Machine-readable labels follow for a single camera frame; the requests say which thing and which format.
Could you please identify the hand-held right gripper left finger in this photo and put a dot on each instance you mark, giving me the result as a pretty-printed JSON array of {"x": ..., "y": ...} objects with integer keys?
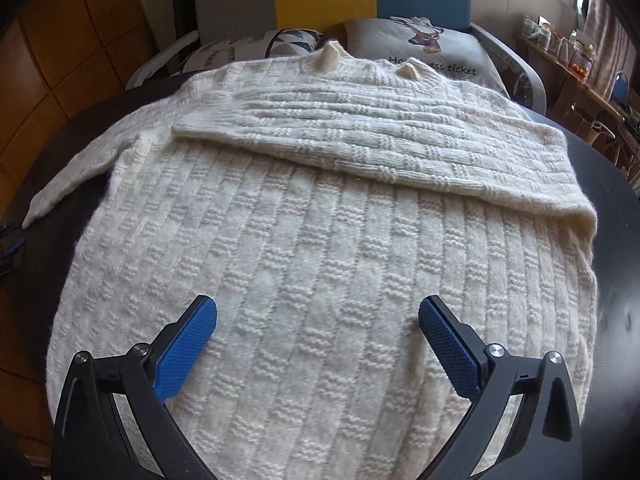
[{"x": 185, "y": 350}]

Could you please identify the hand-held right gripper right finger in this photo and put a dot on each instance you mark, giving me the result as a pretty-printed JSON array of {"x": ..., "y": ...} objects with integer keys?
[{"x": 452, "y": 350}]

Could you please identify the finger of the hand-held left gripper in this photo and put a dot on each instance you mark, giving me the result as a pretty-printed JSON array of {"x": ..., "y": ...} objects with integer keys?
[{"x": 15, "y": 250}]

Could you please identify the cream knit sweater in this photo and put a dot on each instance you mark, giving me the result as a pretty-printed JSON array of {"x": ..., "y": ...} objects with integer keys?
[{"x": 320, "y": 260}]

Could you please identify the wooden desk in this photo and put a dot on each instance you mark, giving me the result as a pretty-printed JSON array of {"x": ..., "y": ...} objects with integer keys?
[{"x": 560, "y": 65}]

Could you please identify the grey deer print pillow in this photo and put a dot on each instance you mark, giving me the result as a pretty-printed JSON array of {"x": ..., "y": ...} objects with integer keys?
[{"x": 450, "y": 40}]

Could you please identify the clear plastic jar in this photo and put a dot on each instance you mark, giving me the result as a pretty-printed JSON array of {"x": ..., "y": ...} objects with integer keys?
[{"x": 582, "y": 57}]

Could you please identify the white triangle pattern pillow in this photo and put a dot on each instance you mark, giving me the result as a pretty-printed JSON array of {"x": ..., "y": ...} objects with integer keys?
[{"x": 280, "y": 42}]

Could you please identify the pink patterned curtain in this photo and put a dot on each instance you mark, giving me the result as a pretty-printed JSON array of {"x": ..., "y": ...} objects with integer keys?
[{"x": 600, "y": 25}]

